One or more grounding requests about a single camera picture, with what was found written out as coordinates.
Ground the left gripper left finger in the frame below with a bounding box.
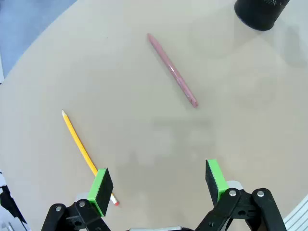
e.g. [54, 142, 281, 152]
[40, 167, 114, 231]

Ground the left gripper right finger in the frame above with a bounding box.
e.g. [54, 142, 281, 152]
[194, 158, 287, 231]

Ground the yellow pencil with pink eraser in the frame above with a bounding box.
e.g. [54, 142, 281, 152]
[61, 110, 120, 207]

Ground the pink pen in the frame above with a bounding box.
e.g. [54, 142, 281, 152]
[147, 33, 199, 108]

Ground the black mesh pen holder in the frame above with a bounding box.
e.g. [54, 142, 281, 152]
[234, 0, 291, 31]

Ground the black and white clutter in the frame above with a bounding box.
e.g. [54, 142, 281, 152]
[0, 171, 27, 225]

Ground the white aluminium base frame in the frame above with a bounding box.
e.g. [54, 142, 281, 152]
[283, 194, 308, 231]

